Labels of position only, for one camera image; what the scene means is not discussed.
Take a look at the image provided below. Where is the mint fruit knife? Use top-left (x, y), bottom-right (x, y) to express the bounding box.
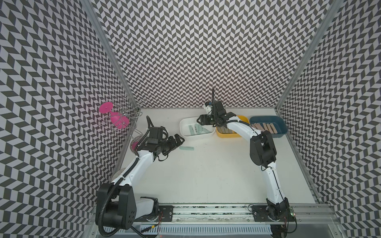
top-left (198, 126), bottom-right (211, 134)
top-left (189, 125), bottom-right (195, 135)
top-left (179, 146), bottom-right (194, 151)
top-left (194, 124), bottom-right (202, 134)

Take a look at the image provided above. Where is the olive fruit knife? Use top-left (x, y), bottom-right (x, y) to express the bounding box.
top-left (224, 128), bottom-right (235, 134)

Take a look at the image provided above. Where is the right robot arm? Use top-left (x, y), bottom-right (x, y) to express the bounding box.
top-left (196, 87), bottom-right (290, 221)

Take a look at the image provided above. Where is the white storage box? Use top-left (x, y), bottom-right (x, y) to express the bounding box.
top-left (180, 117), bottom-right (216, 140)

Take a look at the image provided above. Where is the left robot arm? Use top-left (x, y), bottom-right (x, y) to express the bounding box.
top-left (95, 117), bottom-right (185, 238)

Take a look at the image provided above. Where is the dark teal storage box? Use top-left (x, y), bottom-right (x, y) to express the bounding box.
top-left (249, 116), bottom-right (288, 138)

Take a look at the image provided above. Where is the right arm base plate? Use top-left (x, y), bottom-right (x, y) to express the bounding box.
top-left (248, 204), bottom-right (295, 223)

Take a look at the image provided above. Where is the yellow storage box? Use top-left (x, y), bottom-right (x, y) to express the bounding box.
top-left (216, 115), bottom-right (249, 138)

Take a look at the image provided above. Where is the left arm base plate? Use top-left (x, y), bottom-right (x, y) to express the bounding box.
top-left (135, 205), bottom-right (174, 223)

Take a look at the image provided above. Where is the pink fruit knife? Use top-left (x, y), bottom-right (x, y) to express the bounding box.
top-left (254, 124), bottom-right (264, 131)
top-left (267, 124), bottom-right (274, 134)
top-left (270, 123), bottom-right (278, 134)
top-left (263, 123), bottom-right (271, 133)
top-left (257, 124), bottom-right (267, 131)

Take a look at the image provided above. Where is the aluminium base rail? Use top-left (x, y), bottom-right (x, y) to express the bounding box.
top-left (160, 203), bottom-right (340, 226)

